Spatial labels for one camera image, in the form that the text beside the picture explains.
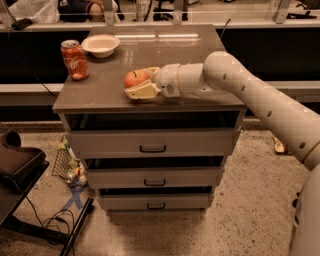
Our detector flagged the red cola can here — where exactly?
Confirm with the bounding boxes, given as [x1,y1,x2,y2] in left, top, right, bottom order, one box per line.
[61,40,89,81]

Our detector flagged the seated person in background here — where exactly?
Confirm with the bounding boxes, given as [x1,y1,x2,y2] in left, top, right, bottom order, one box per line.
[58,0,120,24]

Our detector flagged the wire mesh basket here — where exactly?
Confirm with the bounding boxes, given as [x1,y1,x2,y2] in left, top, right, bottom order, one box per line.
[52,137,87,187]

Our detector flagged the black stand leg left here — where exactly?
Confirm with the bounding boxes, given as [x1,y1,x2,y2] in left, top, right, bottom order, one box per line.
[60,198,94,256]

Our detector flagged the red apple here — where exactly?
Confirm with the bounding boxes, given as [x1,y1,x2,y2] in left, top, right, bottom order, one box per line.
[124,70,149,88]

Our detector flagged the crumpled snack wrapper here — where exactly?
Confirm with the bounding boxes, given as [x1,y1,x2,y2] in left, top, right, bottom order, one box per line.
[273,136,289,154]

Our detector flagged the grey drawer cabinet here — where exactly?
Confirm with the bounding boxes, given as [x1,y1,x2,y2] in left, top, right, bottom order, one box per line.
[53,25,246,200]

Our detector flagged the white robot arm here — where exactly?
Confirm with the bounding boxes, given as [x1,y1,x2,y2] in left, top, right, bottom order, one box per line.
[124,51,320,256]

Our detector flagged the black floor cable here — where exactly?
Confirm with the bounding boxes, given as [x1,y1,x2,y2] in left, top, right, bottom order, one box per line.
[25,195,76,256]

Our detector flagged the white paper bowl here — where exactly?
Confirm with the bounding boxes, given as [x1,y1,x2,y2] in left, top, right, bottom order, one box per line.
[81,34,120,58]

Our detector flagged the black device on ledge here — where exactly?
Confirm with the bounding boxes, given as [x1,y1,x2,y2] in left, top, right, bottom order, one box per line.
[12,18,33,31]

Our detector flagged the middle grey drawer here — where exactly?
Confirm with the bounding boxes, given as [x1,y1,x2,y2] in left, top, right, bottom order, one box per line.
[86,167,224,189]

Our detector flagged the top grey drawer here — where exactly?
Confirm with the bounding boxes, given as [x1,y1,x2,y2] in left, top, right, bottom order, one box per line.
[66,129,240,159]

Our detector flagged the white plastic bag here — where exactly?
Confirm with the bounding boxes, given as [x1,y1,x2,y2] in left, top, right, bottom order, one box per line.
[9,0,59,24]

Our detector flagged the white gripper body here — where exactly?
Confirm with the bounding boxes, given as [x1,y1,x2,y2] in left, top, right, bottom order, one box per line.
[155,64,181,98]

